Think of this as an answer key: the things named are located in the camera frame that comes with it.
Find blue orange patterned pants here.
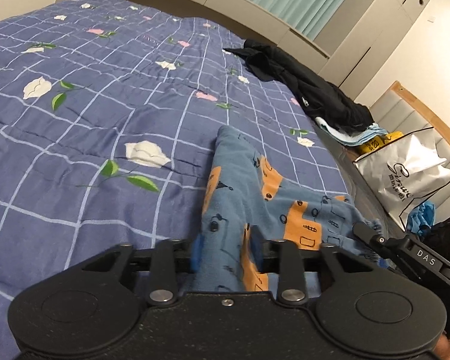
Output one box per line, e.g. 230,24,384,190
191,126,388,293

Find grey quilted mattress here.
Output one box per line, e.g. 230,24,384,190
314,125,403,238

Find blue plastic bag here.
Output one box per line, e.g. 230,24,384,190
406,201,436,237

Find white paper shopping bag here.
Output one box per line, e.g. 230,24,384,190
353,127,450,229

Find yellow box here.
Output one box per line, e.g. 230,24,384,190
356,131,403,155

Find light blue folded towel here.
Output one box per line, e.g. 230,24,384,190
314,117,388,147

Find wooden padded headboard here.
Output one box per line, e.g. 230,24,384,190
370,81,450,221

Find black garment pile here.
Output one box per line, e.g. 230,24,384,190
226,39,374,133

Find purple checked floral bedspread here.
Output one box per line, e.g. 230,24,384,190
0,0,355,360

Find beige window bench cabinet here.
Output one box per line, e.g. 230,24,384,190
55,0,434,100

